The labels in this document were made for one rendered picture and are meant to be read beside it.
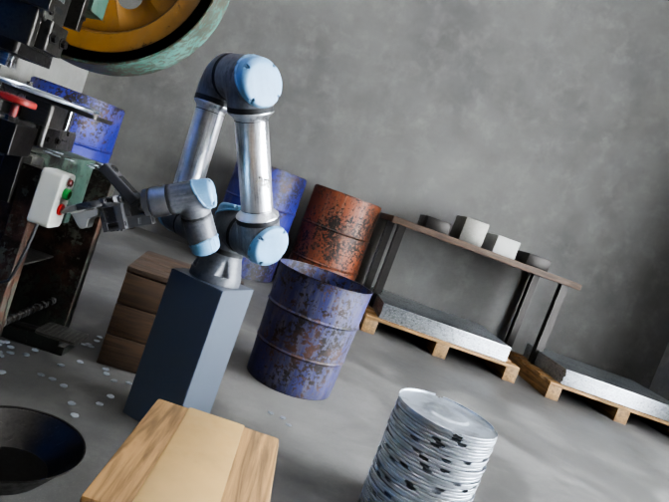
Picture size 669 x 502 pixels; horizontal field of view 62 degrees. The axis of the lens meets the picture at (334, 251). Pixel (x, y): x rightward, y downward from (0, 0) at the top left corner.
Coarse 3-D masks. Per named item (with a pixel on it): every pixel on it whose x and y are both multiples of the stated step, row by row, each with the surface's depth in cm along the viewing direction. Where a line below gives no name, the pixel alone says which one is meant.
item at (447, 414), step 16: (416, 400) 158; (432, 400) 164; (448, 400) 170; (432, 416) 149; (448, 416) 152; (464, 416) 157; (480, 416) 164; (464, 432) 145; (480, 432) 150; (496, 432) 154
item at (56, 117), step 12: (36, 96) 146; (24, 108) 148; (48, 108) 148; (60, 108) 152; (72, 108) 147; (36, 120) 148; (48, 120) 149; (60, 120) 155; (96, 120) 148; (48, 132) 150; (60, 132) 157; (36, 144) 149; (48, 144) 153
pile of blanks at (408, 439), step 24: (384, 432) 158; (408, 432) 147; (432, 432) 143; (384, 456) 152; (408, 456) 146; (432, 456) 143; (456, 456) 142; (480, 456) 145; (384, 480) 149; (408, 480) 145; (432, 480) 143; (456, 480) 143; (480, 480) 151
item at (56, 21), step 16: (0, 0) 142; (16, 0) 143; (64, 0) 153; (0, 16) 143; (16, 16) 143; (32, 16) 143; (48, 16) 146; (64, 16) 156; (0, 32) 143; (16, 32) 143; (32, 32) 144; (48, 32) 146; (64, 32) 153; (32, 48) 147; (48, 48) 148; (64, 48) 154
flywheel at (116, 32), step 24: (144, 0) 186; (168, 0) 186; (192, 0) 183; (96, 24) 186; (120, 24) 186; (144, 24) 187; (168, 24) 184; (192, 24) 191; (72, 48) 191; (96, 48) 183; (120, 48) 184; (144, 48) 185
